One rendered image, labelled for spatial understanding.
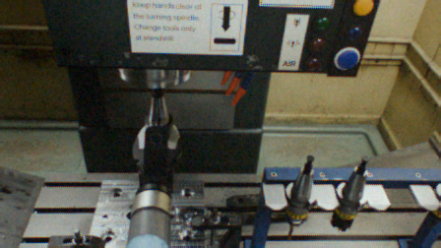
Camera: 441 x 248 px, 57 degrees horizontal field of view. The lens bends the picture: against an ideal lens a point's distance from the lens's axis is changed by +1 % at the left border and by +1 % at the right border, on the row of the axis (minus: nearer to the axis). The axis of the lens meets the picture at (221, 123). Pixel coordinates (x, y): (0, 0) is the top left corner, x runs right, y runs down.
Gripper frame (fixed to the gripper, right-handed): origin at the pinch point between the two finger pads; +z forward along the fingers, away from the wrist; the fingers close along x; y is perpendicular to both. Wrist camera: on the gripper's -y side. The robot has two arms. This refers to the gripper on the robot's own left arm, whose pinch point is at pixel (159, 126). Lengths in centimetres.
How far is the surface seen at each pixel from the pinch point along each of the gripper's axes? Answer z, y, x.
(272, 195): -16.3, 4.8, 24.4
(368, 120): 81, 62, 95
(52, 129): 76, 67, -57
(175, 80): -7.7, -18.0, 4.1
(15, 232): 16, 63, -53
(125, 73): -7.1, -18.8, -5.2
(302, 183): -17.7, -0.5, 29.7
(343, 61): -22.4, -31.7, 28.7
